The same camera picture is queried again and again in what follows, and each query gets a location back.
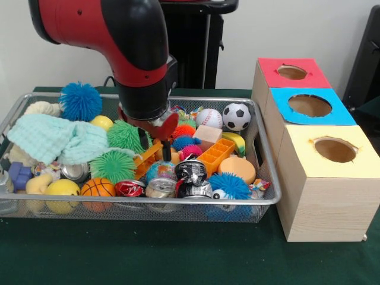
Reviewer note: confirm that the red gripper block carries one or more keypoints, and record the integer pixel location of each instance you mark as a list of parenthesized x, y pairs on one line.
[(160, 126)]

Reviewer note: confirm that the yellow toy banana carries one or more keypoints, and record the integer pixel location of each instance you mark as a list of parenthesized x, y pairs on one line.
[(236, 142)]

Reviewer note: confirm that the white baseball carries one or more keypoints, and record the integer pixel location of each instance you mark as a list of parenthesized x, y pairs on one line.
[(209, 118)]

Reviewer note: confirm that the small yellow rubber duck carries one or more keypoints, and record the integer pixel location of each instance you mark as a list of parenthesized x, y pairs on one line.
[(38, 183)]

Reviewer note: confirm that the black upright panel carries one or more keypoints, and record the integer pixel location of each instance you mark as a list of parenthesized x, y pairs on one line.
[(368, 59)]

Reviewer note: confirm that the pale blue waffle cloth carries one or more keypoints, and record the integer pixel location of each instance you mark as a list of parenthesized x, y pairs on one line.
[(59, 139)]

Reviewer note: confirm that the plain wooden cube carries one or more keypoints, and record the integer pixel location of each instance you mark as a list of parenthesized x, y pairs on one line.
[(208, 134)]

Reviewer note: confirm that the small blue globe ball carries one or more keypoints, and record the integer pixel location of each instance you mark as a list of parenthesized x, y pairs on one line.
[(159, 171)]

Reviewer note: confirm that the small orange basketball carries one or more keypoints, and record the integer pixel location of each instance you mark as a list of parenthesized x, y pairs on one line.
[(98, 190)]

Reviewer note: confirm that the silver drink can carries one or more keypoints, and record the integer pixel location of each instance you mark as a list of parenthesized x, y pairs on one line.
[(160, 187)]

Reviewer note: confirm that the long orange toy brick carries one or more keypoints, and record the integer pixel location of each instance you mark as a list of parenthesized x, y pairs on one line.
[(217, 155)]

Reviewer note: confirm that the wooden box with three holes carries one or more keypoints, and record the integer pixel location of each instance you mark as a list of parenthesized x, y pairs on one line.
[(320, 208)]

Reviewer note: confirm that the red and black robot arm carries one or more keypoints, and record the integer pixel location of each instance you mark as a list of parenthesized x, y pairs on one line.
[(119, 35)]

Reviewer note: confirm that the black drink can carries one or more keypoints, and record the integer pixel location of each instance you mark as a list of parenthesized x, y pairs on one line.
[(190, 172)]

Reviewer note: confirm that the large green spiky ball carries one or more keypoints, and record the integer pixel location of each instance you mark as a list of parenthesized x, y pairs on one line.
[(123, 135)]

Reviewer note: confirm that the dark green table cloth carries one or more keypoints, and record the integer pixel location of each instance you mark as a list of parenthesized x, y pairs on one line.
[(178, 255)]

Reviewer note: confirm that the small pink spiky ball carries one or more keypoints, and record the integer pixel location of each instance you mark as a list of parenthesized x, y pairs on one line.
[(190, 151)]

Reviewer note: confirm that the shallow clear mesh bin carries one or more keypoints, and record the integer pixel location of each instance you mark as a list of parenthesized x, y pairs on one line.
[(255, 148)]

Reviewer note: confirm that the blue spiky ball with eyes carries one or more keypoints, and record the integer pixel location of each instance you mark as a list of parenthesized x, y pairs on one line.
[(228, 187)]

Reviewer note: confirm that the light green spiky ball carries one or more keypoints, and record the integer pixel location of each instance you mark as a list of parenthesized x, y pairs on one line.
[(113, 166)]

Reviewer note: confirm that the orange toy brick with studs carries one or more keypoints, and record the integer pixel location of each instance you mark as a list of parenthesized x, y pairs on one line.
[(148, 160)]

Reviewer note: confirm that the small soccer ball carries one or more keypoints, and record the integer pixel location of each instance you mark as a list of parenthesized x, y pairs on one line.
[(237, 117)]

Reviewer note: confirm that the cream yellow knitted cloth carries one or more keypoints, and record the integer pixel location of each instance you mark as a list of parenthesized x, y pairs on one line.
[(41, 108)]

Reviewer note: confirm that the crushed shiny silver can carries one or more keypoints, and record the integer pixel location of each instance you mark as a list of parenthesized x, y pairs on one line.
[(76, 171)]

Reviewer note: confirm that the plain blue spiky ball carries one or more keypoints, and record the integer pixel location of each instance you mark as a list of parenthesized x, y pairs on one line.
[(80, 101)]

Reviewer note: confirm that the yellow smiley ball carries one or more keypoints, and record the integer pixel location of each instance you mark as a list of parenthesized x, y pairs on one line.
[(62, 190)]

